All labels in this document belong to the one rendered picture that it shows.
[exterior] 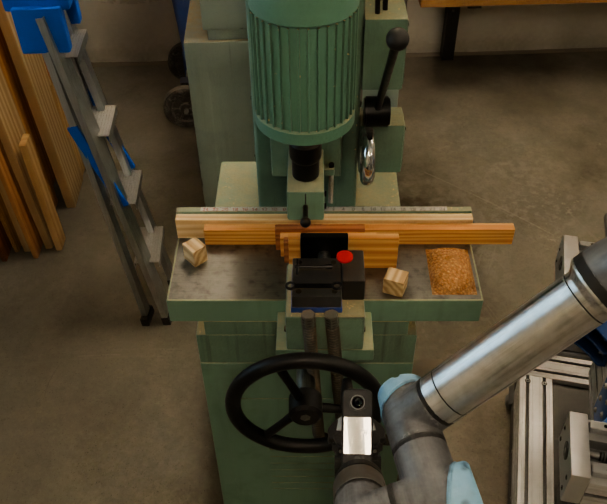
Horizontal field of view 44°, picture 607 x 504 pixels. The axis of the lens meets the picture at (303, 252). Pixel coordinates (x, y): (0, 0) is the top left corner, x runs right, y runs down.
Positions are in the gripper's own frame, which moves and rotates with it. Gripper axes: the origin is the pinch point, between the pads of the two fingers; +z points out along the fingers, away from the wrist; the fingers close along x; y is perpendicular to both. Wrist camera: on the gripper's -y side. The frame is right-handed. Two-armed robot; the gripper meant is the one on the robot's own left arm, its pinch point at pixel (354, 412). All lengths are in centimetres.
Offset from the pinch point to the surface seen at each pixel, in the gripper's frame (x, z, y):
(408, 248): 12.2, 31.9, -20.9
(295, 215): -10.2, 23.4, -29.4
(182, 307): -32.0, 19.9, -12.5
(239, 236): -21.9, 31.3, -23.9
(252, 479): -23, 52, 42
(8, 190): -113, 137, -19
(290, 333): -11.0, 10.2, -10.5
